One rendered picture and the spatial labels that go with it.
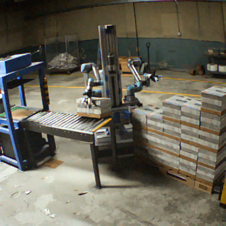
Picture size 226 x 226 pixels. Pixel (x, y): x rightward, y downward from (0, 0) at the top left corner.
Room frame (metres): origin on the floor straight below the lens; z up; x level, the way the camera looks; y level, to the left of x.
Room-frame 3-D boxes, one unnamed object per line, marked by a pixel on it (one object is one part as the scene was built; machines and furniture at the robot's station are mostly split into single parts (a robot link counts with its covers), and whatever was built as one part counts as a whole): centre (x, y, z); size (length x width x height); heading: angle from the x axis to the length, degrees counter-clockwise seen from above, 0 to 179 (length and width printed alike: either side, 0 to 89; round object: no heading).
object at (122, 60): (10.22, -0.60, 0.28); 1.20 x 0.83 x 0.57; 60
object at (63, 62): (11.46, 1.92, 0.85); 1.21 x 0.83 x 1.71; 60
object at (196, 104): (2.97, -1.02, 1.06); 0.37 x 0.28 x 0.01; 129
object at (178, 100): (3.19, -0.83, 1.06); 0.37 x 0.29 x 0.01; 130
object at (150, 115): (3.30, -0.75, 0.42); 1.17 x 0.39 x 0.83; 39
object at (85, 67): (4.05, 0.33, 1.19); 0.15 x 0.12 x 0.55; 100
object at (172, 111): (3.20, -0.84, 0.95); 0.38 x 0.29 x 0.23; 130
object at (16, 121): (4.11, 1.58, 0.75); 0.70 x 0.65 x 0.10; 60
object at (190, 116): (2.97, -1.02, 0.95); 0.38 x 0.29 x 0.23; 129
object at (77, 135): (3.37, 0.83, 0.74); 1.34 x 0.05 x 0.12; 60
